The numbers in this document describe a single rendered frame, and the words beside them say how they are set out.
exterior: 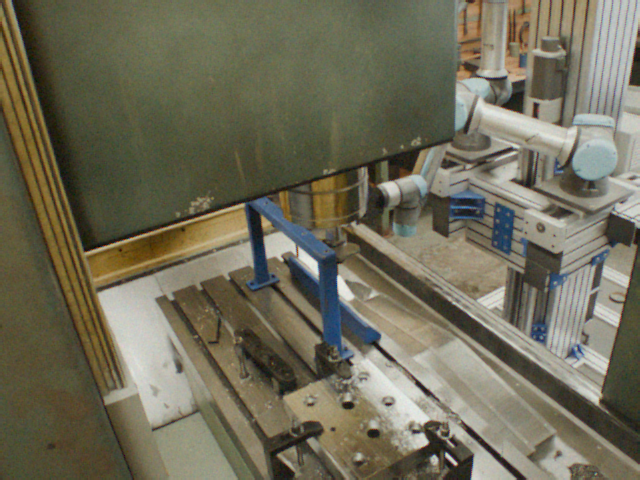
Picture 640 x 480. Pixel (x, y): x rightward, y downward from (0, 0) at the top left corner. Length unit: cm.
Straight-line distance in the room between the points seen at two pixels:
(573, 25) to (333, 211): 124
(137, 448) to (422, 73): 70
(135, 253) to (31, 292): 156
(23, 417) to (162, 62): 43
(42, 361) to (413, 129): 65
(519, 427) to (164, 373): 109
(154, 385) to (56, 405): 130
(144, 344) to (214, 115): 131
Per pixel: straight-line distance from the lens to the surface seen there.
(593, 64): 200
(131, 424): 82
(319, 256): 136
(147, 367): 196
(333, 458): 121
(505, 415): 170
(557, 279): 195
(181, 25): 75
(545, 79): 198
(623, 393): 161
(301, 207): 99
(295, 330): 167
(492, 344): 190
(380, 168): 369
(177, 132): 77
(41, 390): 62
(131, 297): 210
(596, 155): 166
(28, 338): 58
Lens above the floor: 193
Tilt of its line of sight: 30 degrees down
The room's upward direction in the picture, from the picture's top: 4 degrees counter-clockwise
